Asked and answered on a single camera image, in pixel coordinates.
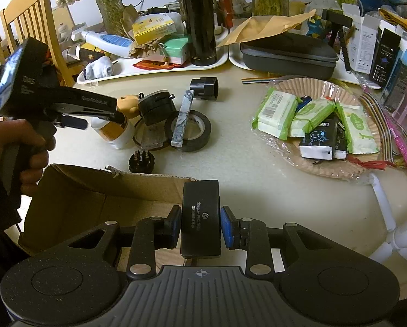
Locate green wet wipes pack right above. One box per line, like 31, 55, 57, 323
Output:
336, 103, 379, 155

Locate wooden chair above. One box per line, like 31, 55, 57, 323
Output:
0, 0, 75, 86

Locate black round case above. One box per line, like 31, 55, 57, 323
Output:
138, 90, 176, 126

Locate clear plastic case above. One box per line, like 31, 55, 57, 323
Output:
141, 125, 166, 151

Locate open cardboard box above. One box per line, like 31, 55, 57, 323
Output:
19, 164, 189, 255

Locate green wet wipes pack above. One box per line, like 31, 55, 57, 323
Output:
289, 98, 335, 137
336, 103, 379, 155
252, 86, 298, 141

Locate white blue lotion bottle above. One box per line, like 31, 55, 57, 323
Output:
71, 28, 133, 58

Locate black plug adapter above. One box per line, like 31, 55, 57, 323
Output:
128, 150, 155, 174

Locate black thermos bottle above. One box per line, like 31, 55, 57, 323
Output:
183, 0, 217, 66

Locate black product box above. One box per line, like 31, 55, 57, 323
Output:
369, 27, 402, 87

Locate red packet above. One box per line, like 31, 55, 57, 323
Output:
133, 60, 181, 71

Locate black cylindrical adapter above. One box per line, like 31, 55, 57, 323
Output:
189, 77, 219, 101

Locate rainbow ribbon cable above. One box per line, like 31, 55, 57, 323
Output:
358, 89, 407, 169

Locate black white tissue pack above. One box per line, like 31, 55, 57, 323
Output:
299, 114, 348, 161

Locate black rectangular power adapter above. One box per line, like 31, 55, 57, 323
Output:
181, 179, 221, 259

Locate yellow pig toy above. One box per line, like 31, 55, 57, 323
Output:
117, 95, 140, 119

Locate light blue sock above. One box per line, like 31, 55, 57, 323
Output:
83, 55, 114, 80

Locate white gimbal tripod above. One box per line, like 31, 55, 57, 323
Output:
369, 173, 407, 263

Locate green wet wipes pack middle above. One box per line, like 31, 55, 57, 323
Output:
289, 98, 335, 137

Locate person left hand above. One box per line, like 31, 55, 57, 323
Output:
0, 120, 56, 197

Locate black electrical tape roll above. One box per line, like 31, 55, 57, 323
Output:
164, 110, 212, 152

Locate white serving tray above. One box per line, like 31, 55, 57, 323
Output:
76, 46, 229, 85

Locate white and orange cup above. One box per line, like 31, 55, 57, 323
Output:
90, 117, 135, 149

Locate marble pattern bar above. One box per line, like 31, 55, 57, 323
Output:
170, 89, 194, 148

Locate green wet wipes pack left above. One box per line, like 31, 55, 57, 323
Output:
252, 86, 298, 141

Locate yellow box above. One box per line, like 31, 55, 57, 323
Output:
132, 12, 185, 45

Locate green white box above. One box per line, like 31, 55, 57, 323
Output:
162, 36, 189, 65

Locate black zipper hard case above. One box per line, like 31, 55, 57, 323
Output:
240, 32, 338, 80

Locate brown paper envelope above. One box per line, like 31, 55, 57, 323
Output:
217, 9, 317, 47

